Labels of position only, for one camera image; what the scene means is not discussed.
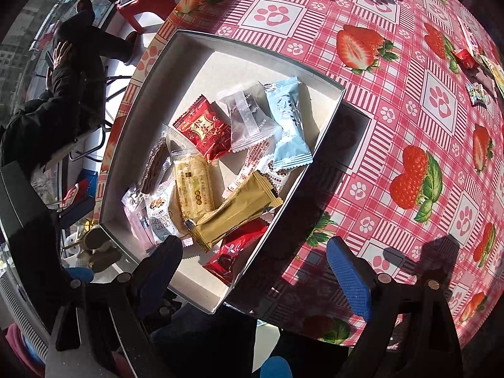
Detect red snack packet gold print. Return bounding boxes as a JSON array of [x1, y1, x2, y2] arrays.
[[173, 94, 233, 164]]

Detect white and gold ornament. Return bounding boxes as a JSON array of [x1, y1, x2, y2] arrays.
[[63, 222, 123, 272]]

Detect strawberry checked tablecloth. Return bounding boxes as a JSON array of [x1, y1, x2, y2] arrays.
[[94, 0, 504, 351]]

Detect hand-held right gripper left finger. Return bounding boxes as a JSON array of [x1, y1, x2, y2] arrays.
[[47, 235, 185, 378]]

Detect light blue snack packet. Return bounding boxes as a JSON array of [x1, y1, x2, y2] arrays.
[[263, 77, 313, 172]]

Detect pale yellow snack packet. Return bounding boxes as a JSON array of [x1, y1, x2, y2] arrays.
[[478, 55, 504, 97]]

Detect small red candy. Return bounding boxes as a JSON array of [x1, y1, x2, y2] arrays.
[[452, 48, 479, 71]]

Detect clear packet with dark snack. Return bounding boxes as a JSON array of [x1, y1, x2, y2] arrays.
[[216, 81, 282, 153]]

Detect blue white patterned candy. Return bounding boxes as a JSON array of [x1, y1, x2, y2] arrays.
[[465, 82, 491, 105]]

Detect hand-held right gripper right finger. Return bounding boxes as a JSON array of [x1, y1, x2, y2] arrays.
[[326, 236, 465, 378]]

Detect white cardboard box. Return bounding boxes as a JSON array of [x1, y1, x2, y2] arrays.
[[97, 29, 347, 313]]

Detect red and white carton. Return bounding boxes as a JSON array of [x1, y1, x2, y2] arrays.
[[59, 173, 97, 209]]

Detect yellow cracker packet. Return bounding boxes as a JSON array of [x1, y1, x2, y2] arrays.
[[170, 153, 216, 233]]

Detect dark red snack packet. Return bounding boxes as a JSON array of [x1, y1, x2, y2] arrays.
[[203, 218, 270, 287]]

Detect pink and white snack packet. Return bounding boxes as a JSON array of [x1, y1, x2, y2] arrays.
[[457, 18, 483, 54]]

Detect pink-edged white biscuit packet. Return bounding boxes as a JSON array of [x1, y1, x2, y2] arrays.
[[222, 142, 294, 201], [121, 179, 186, 255]]

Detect clear packet with brown bar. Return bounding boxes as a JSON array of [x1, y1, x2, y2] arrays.
[[140, 124, 186, 199]]

